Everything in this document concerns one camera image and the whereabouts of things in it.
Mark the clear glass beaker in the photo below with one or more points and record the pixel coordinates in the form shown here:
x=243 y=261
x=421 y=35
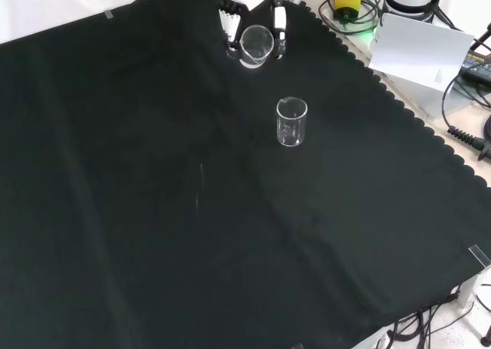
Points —
x=256 y=59
x=291 y=134

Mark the yellow stop button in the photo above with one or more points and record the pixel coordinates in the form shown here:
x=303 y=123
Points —
x=347 y=4

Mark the grey tape piece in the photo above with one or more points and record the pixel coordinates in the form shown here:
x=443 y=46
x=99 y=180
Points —
x=109 y=14

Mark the pale board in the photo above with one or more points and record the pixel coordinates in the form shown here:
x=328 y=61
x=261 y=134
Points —
x=418 y=50

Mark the black bench cloth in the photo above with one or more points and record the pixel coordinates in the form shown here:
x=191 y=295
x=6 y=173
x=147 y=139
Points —
x=153 y=191

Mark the black power adapter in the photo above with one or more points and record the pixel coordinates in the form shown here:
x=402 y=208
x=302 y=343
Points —
x=477 y=63

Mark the clear tape piece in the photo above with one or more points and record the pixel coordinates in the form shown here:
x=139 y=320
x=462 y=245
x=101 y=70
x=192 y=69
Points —
x=480 y=256
x=298 y=346

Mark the white bench leg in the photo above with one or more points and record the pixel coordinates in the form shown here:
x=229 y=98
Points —
x=473 y=287

